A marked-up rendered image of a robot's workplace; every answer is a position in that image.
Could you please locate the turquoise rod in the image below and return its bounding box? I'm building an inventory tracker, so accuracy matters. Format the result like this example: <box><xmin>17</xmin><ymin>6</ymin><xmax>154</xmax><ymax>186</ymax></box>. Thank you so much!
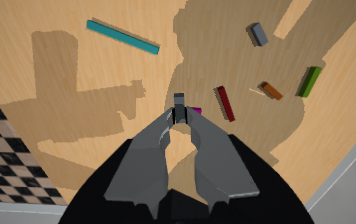
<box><xmin>87</xmin><ymin>20</ymin><xmax>159</xmax><ymax>55</ymax></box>

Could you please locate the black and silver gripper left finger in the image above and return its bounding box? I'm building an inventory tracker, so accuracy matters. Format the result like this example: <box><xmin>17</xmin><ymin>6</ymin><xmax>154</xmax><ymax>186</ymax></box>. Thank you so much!
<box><xmin>58</xmin><ymin>107</ymin><xmax>175</xmax><ymax>224</ymax></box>

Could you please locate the grey rod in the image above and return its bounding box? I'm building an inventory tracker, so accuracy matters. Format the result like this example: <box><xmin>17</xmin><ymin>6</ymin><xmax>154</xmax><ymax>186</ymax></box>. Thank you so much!
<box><xmin>174</xmin><ymin>93</ymin><xmax>185</xmax><ymax>123</ymax></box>
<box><xmin>250</xmin><ymin>22</ymin><xmax>268</xmax><ymax>46</ymax></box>

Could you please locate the magenta rod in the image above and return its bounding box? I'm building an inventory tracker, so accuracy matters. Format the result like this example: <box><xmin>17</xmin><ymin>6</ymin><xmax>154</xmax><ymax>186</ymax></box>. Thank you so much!
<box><xmin>190</xmin><ymin>107</ymin><xmax>202</xmax><ymax>114</ymax></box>

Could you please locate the dark red rod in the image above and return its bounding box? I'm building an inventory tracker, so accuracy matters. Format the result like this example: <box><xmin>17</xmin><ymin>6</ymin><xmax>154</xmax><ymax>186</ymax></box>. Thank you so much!
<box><xmin>217</xmin><ymin>86</ymin><xmax>235</xmax><ymax>122</ymax></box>

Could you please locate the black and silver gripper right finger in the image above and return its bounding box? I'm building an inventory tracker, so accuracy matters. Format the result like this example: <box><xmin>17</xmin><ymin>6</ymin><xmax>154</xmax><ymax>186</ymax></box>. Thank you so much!
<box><xmin>185</xmin><ymin>106</ymin><xmax>315</xmax><ymax>224</ymax></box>

